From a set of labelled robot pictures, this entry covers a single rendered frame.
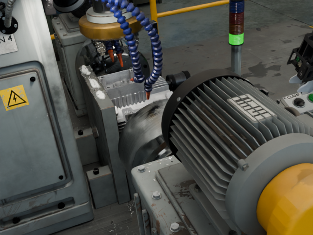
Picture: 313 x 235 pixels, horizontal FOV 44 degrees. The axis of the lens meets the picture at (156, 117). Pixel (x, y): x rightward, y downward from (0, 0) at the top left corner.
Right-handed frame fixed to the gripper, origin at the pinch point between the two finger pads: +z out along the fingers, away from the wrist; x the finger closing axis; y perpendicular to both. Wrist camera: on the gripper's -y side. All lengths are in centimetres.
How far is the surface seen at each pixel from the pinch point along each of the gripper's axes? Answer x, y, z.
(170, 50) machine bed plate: -99, -8, 73
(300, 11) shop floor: -266, -274, 223
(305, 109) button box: 2.6, -0.4, 5.7
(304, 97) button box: -1.3, -2.9, 5.7
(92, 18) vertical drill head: -32, 50, -12
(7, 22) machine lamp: -16, 70, -28
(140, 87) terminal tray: -22.2, 39.7, 8.1
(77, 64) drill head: -56, 52, 26
